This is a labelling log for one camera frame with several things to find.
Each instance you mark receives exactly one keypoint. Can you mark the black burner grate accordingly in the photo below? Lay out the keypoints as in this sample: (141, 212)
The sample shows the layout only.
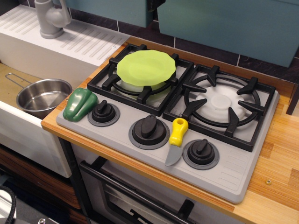
(223, 106)
(151, 99)

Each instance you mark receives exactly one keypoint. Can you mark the toy oven door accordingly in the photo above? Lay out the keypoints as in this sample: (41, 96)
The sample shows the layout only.
(121, 209)

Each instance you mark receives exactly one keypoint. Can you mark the teal wall cabinet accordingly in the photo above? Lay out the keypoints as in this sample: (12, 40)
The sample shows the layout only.
(267, 30)
(134, 12)

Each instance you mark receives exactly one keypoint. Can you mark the right black stove knob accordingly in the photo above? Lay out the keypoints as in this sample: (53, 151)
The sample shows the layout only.
(201, 154)

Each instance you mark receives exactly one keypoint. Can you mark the black stove knob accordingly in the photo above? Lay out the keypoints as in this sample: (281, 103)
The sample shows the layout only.
(149, 133)
(104, 114)
(201, 154)

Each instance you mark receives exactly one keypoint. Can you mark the right black burner grate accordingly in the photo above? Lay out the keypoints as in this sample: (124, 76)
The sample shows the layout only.
(223, 106)

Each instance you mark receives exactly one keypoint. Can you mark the small steel saucepan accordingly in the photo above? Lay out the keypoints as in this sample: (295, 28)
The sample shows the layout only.
(41, 97)

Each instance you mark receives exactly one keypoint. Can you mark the left black stove knob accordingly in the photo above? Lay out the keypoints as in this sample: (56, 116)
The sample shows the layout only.
(104, 114)

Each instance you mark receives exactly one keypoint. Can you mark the left black burner grate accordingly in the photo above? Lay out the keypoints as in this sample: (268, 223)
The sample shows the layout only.
(151, 99)

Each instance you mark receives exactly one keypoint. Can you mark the green toy bell pepper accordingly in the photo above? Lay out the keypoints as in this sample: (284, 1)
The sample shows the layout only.
(79, 104)

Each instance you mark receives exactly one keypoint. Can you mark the black oven door handle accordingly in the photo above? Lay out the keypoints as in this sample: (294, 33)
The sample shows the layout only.
(133, 194)

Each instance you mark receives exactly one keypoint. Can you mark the middle black stove knob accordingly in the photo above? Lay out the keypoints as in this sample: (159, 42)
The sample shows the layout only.
(149, 133)

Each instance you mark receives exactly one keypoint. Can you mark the teal wall cabinet left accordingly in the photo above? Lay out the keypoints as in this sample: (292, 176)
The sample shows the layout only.
(134, 12)

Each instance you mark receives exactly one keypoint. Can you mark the light green plastic plate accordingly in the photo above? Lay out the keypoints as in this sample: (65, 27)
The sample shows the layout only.
(146, 68)

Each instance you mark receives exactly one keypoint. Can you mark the grey toy stove top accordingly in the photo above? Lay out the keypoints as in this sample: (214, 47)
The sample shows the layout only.
(229, 179)

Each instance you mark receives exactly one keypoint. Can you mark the grey toy faucet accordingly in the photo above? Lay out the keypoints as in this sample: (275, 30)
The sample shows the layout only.
(52, 20)

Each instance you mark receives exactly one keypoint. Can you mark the teal wall cabinet right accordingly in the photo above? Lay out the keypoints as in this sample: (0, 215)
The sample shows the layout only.
(267, 30)

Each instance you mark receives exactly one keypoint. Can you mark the white toy sink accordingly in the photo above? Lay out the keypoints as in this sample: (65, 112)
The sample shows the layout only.
(25, 57)

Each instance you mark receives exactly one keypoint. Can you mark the yellow handled toy knife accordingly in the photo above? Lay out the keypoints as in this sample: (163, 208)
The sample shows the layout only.
(179, 128)

